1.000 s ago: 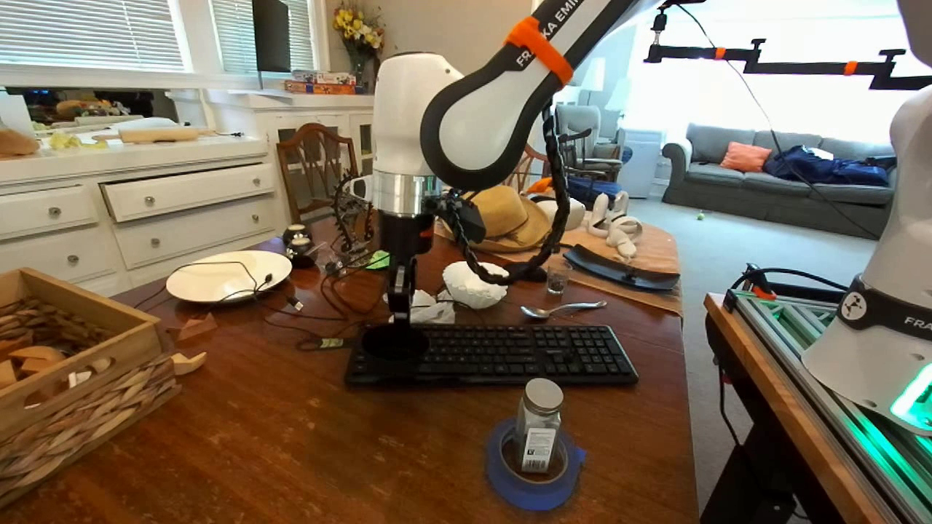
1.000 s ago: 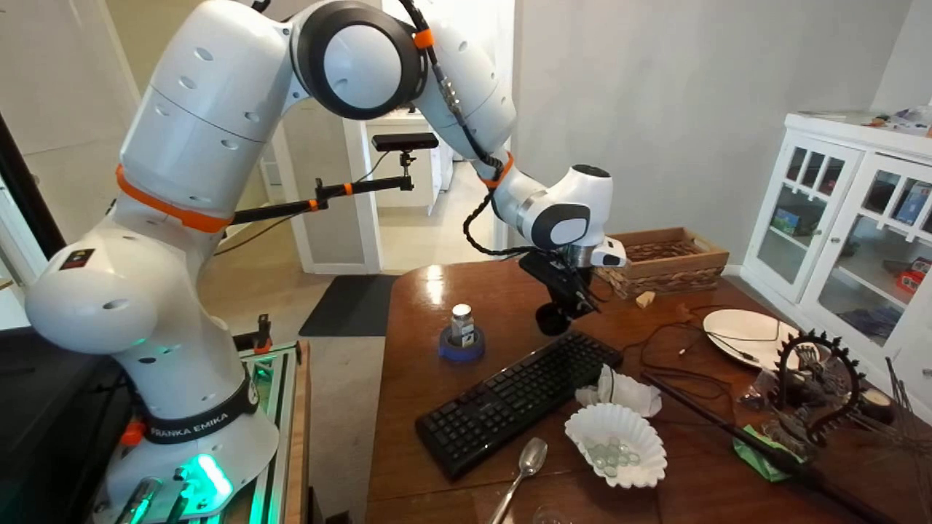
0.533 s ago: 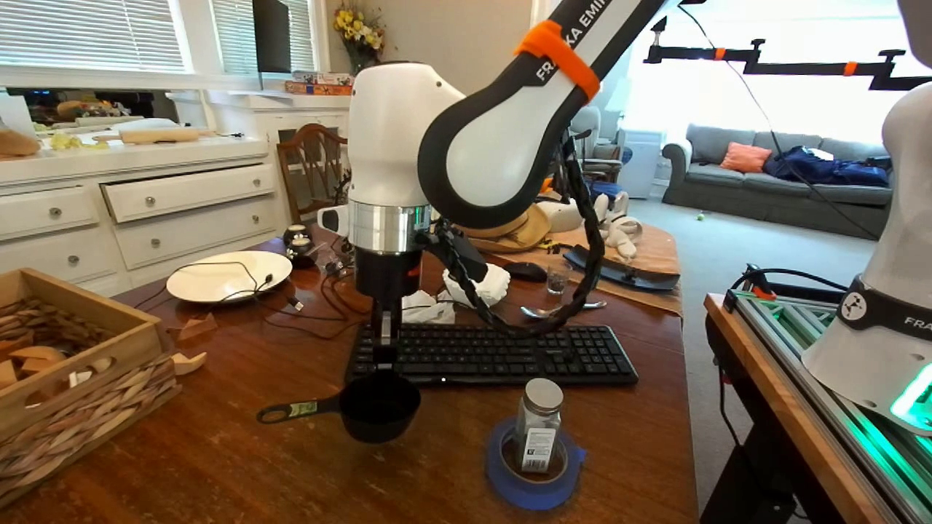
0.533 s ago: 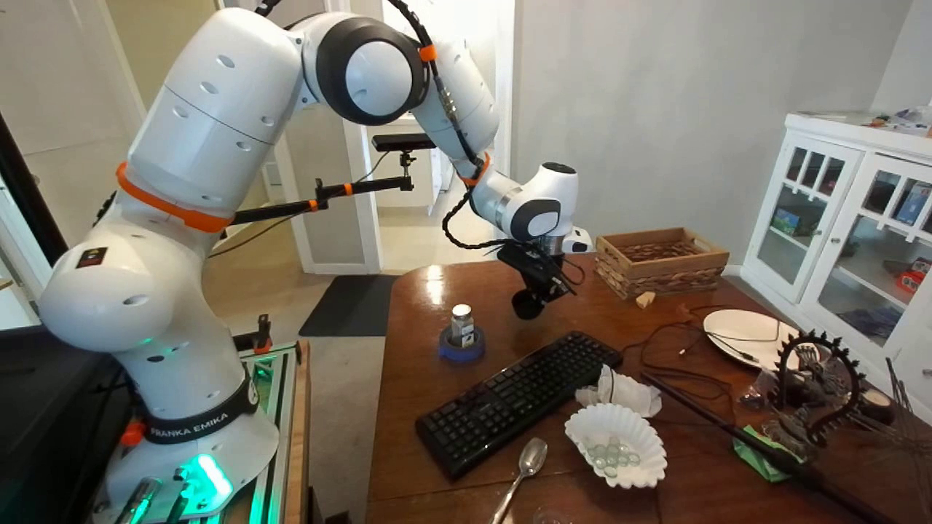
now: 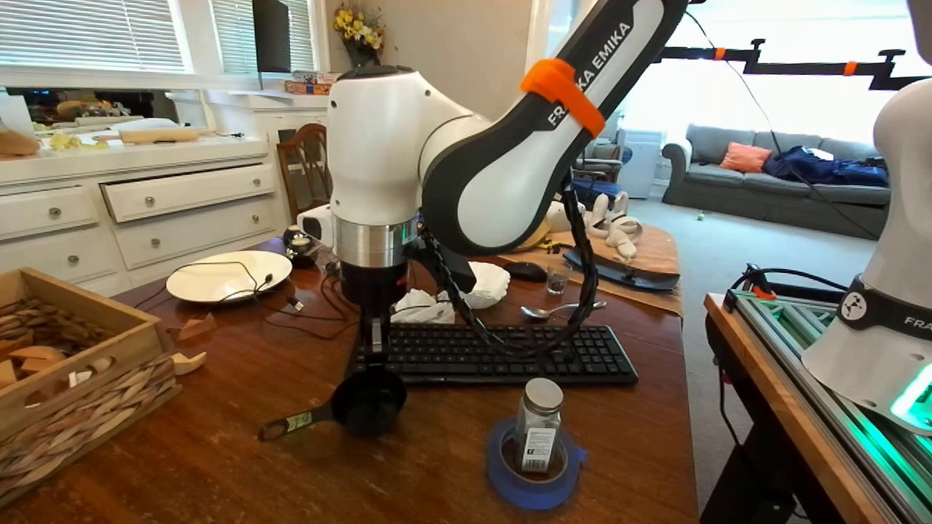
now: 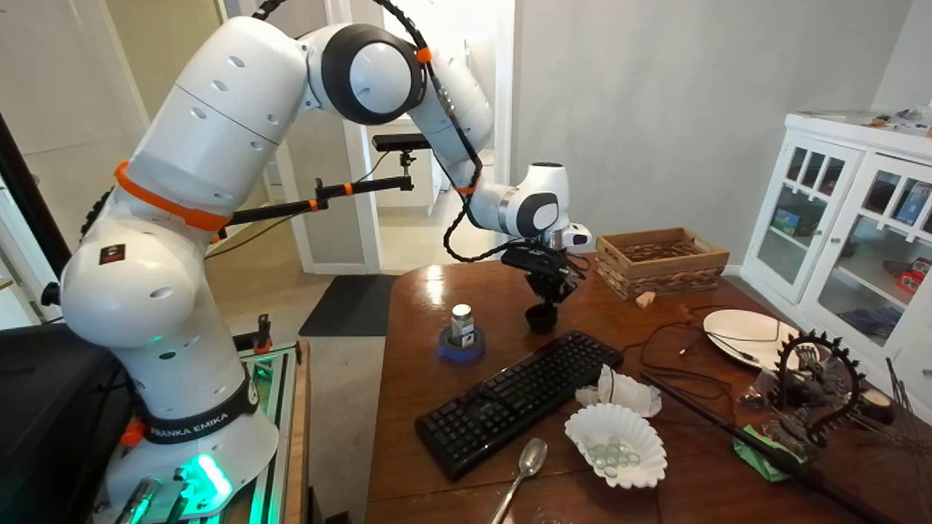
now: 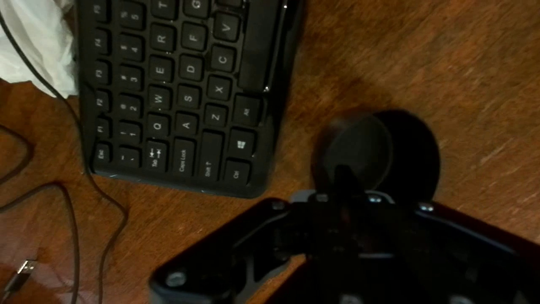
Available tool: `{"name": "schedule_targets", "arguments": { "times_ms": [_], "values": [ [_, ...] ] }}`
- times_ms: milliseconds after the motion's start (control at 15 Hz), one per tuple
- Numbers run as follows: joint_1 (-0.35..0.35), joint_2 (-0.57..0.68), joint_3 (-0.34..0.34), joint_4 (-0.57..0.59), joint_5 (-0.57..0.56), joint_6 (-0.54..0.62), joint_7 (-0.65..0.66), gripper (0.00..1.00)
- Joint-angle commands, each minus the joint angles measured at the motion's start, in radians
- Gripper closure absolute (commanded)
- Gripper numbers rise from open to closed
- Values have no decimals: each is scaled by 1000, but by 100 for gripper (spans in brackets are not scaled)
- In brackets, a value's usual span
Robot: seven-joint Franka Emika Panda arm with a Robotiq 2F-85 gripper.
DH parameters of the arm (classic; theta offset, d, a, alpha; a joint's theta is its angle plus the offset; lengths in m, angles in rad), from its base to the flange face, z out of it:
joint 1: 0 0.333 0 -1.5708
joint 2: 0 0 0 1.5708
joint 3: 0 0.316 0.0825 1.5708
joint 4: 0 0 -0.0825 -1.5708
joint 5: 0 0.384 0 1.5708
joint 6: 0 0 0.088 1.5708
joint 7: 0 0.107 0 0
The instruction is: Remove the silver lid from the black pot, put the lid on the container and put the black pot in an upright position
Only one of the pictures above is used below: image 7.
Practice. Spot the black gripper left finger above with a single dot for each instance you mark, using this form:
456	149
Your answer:
271	242

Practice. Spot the crumpled white tissue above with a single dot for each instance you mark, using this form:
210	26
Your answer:
36	44

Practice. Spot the black computer keyboard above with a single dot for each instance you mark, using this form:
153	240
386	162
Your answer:
186	85

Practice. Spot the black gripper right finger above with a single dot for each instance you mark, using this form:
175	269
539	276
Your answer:
440	254

